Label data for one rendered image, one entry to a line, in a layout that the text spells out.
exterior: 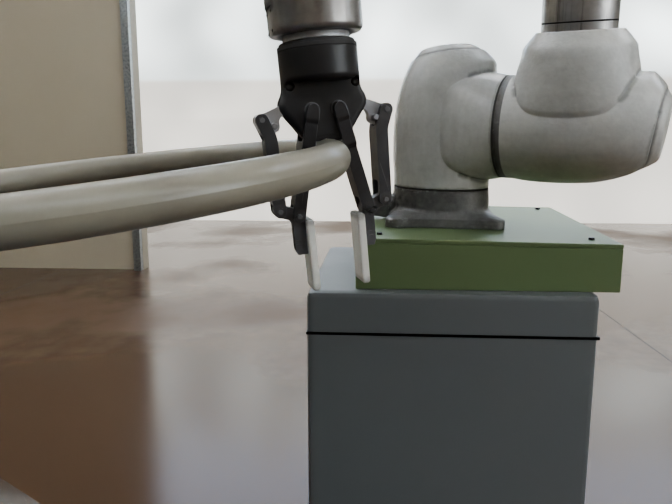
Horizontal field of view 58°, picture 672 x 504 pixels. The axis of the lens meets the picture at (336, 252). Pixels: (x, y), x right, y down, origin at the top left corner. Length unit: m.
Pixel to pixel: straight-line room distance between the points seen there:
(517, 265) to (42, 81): 5.05
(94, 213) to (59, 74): 5.24
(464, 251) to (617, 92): 0.28
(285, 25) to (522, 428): 0.63
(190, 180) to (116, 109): 5.00
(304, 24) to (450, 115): 0.42
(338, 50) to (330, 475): 0.61
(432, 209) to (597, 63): 0.30
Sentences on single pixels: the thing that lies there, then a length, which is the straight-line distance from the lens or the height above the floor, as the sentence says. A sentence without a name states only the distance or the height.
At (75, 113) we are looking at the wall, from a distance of 5.50.
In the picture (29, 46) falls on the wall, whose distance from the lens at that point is 5.71.
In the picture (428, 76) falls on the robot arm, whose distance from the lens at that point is 0.95.
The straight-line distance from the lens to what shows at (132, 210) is 0.35.
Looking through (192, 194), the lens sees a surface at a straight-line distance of 0.36.
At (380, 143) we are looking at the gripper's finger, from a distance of 0.60.
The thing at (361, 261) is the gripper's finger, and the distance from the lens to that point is 0.61.
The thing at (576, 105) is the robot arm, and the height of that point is 1.05.
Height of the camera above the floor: 0.99
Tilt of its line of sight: 10 degrees down
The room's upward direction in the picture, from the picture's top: straight up
